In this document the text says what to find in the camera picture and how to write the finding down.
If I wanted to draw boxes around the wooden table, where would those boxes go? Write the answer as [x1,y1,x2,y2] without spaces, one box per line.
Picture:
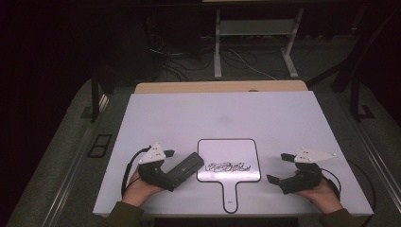
[134,79,309,95]

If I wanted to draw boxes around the hand-held gripper cable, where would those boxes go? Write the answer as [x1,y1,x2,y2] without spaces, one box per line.
[120,145,152,199]
[321,159,378,227]

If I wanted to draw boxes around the black upright stand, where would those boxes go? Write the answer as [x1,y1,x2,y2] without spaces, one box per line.
[349,75,376,123]
[90,68,110,124]

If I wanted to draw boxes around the white floor cable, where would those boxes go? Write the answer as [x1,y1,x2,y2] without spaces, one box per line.
[228,47,278,81]

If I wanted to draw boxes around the person's left hand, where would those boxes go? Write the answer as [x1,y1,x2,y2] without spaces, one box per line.
[121,169,166,208]

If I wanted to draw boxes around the metal floor rail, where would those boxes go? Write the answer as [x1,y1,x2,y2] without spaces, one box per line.
[345,115,401,204]
[40,94,111,227]

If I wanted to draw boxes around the small whiteboard with handle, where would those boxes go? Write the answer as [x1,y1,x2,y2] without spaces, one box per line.
[196,137,262,215]

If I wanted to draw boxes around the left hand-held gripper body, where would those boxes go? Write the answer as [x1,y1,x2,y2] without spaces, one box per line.
[137,143,176,192]

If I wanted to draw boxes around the white metal stand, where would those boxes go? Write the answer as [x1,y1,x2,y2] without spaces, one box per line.
[213,7,305,80]

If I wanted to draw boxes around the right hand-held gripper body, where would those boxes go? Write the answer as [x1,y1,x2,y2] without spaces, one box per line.
[279,147,338,195]

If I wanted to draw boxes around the black floor cables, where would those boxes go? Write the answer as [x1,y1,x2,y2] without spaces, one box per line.
[147,33,218,83]

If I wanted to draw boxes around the left hand-held gripper cable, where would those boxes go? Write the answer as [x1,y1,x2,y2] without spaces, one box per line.
[120,145,152,199]

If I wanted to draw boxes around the right hand-held gripper cable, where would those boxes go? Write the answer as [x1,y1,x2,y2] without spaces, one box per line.
[321,159,378,227]

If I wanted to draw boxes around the black whiteboard eraser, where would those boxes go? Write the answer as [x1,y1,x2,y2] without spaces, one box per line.
[166,151,205,187]

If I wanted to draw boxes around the person's right hand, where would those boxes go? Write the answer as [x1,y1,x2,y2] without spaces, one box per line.
[294,180,344,216]

